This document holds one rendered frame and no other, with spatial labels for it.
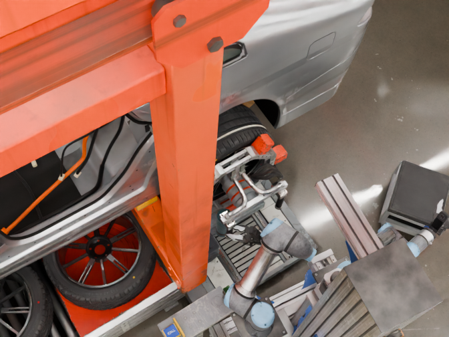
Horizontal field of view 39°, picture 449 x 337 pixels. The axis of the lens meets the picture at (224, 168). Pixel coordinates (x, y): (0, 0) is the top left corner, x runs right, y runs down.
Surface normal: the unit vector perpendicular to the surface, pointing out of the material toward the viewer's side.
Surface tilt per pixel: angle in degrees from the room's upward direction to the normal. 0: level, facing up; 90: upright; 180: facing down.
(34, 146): 90
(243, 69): 80
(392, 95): 0
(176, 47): 90
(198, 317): 0
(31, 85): 0
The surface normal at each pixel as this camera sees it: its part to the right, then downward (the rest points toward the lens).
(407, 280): 0.04, -0.44
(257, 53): 0.54, 0.62
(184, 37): 0.54, 0.77
